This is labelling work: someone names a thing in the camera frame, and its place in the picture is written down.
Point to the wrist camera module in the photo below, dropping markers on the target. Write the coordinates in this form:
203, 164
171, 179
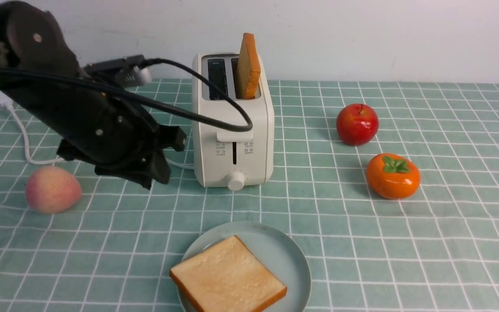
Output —
126, 72

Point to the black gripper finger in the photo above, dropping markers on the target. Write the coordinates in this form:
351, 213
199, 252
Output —
153, 167

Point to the toast slice on plate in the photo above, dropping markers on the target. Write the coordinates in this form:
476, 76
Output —
227, 277

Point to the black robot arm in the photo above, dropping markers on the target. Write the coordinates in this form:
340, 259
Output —
39, 72

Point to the green checkered tablecloth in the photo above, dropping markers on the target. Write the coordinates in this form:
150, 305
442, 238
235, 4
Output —
437, 250

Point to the orange persimmon with green leaf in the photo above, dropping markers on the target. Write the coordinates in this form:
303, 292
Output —
392, 176

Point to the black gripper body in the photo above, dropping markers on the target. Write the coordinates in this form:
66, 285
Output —
112, 144

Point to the pink peach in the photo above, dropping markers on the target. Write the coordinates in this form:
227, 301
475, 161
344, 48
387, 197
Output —
52, 190

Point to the red apple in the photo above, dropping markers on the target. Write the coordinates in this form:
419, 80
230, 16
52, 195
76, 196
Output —
357, 124

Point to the toast slice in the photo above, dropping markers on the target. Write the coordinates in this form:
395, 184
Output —
248, 69
227, 277

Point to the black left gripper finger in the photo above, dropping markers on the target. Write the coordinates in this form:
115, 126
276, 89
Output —
172, 137

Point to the light green plate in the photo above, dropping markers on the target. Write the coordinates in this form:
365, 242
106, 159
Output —
276, 250

